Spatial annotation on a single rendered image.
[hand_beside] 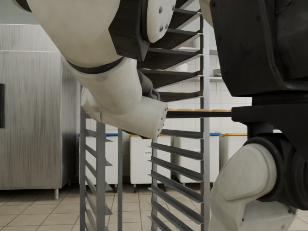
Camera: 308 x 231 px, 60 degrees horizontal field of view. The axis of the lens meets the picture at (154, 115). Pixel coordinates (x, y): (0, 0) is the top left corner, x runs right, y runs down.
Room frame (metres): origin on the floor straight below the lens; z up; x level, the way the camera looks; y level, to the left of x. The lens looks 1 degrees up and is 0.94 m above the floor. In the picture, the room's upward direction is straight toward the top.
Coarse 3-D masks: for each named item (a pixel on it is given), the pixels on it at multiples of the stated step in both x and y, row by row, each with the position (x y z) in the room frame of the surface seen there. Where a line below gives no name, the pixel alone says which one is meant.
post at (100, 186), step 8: (96, 128) 1.00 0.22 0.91; (104, 128) 0.99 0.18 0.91; (96, 136) 1.00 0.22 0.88; (104, 136) 0.99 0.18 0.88; (96, 144) 1.00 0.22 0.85; (104, 144) 0.99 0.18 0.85; (96, 152) 1.00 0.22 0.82; (104, 152) 0.99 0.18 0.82; (96, 160) 1.00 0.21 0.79; (104, 160) 0.99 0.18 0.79; (96, 168) 1.00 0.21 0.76; (104, 168) 0.99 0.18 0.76; (96, 176) 1.00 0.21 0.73; (104, 176) 0.99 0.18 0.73; (96, 184) 1.00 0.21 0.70; (104, 184) 0.99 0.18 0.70; (96, 192) 1.00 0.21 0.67; (104, 192) 0.99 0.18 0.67; (96, 200) 1.00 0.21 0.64; (104, 200) 0.99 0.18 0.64; (96, 208) 0.99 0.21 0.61; (104, 208) 0.99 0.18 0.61; (96, 216) 0.99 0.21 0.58; (104, 216) 0.99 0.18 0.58; (96, 224) 0.99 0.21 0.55; (104, 224) 0.99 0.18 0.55
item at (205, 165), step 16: (208, 32) 1.15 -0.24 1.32; (208, 48) 1.15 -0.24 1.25; (208, 64) 1.15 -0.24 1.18; (208, 80) 1.15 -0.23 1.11; (208, 96) 1.15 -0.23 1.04; (208, 128) 1.15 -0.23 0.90; (208, 144) 1.15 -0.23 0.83; (208, 160) 1.15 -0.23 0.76; (208, 176) 1.15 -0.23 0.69; (208, 192) 1.15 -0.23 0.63; (208, 208) 1.15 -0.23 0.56; (208, 224) 1.15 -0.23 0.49
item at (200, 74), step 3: (195, 72) 1.20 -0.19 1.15; (198, 72) 1.18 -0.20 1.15; (201, 72) 1.15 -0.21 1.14; (198, 75) 1.13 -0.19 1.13; (201, 75) 1.14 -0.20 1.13; (189, 78) 1.21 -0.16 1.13; (192, 78) 1.21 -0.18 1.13; (180, 81) 1.29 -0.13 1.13; (183, 81) 1.29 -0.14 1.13; (168, 84) 1.42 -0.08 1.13; (171, 84) 1.41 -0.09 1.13; (174, 84) 1.41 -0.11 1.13; (159, 87) 1.53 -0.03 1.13; (162, 87) 1.53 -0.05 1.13
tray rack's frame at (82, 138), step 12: (84, 120) 1.56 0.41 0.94; (84, 132) 1.56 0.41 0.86; (120, 132) 1.66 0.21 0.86; (84, 144) 1.56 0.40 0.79; (120, 144) 1.66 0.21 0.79; (84, 156) 1.56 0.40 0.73; (120, 156) 1.66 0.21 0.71; (156, 156) 1.72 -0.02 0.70; (84, 168) 1.56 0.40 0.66; (120, 168) 1.66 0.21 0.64; (156, 168) 1.72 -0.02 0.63; (84, 180) 1.56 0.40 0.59; (120, 180) 1.66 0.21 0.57; (156, 180) 1.72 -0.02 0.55; (84, 192) 1.56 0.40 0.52; (120, 192) 1.66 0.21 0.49; (84, 204) 1.56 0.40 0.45; (120, 204) 1.66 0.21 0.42; (84, 216) 1.56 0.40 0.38; (120, 216) 1.66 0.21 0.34; (84, 228) 1.56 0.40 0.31; (120, 228) 1.66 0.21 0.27; (156, 228) 1.72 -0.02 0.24
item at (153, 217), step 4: (152, 212) 1.72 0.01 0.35; (148, 216) 1.72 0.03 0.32; (152, 216) 1.71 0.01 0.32; (156, 216) 1.65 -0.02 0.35; (152, 220) 1.65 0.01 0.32; (156, 220) 1.65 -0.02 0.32; (160, 220) 1.59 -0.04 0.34; (156, 224) 1.59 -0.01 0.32; (160, 224) 1.59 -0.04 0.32; (164, 224) 1.53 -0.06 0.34; (160, 228) 1.53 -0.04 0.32; (164, 228) 1.53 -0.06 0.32; (168, 228) 1.48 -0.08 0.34
